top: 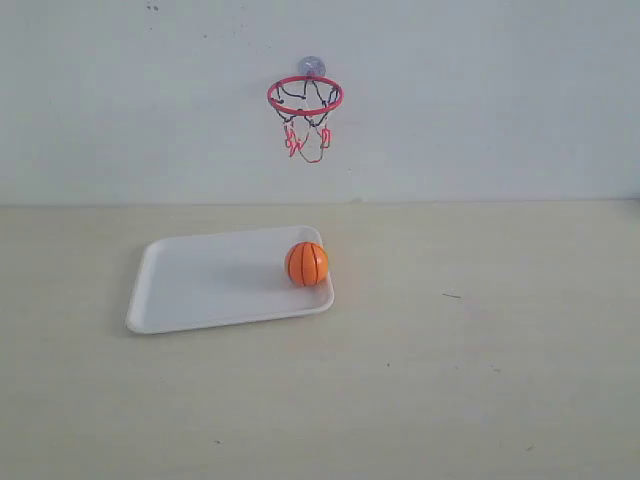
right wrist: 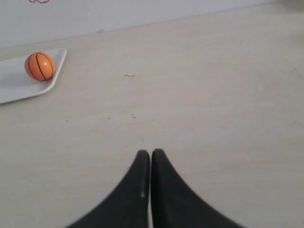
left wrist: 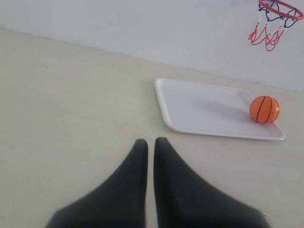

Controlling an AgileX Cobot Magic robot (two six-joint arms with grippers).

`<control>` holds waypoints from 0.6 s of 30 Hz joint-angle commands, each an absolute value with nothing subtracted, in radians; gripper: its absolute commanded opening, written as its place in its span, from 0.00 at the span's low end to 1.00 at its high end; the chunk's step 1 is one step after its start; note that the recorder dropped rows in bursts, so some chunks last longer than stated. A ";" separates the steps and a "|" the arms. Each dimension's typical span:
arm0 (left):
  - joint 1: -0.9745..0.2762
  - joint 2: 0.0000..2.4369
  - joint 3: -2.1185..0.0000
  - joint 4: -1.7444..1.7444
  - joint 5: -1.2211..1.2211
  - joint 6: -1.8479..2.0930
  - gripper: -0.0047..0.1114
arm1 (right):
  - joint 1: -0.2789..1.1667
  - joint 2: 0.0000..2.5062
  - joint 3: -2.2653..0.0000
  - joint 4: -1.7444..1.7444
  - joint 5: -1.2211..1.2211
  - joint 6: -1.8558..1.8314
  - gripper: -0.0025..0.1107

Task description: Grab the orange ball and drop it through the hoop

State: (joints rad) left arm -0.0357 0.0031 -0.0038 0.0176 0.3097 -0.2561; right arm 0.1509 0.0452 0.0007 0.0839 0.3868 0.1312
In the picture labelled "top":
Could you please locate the red mini basketball hoop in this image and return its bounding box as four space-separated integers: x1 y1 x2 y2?
266 75 344 164

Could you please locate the white rectangular plastic tray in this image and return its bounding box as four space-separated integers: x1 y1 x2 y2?
126 225 335 334

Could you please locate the clear suction cup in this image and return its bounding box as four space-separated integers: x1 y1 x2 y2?
297 56 326 77

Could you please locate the small orange toy basketball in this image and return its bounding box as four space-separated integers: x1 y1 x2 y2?
284 242 329 287

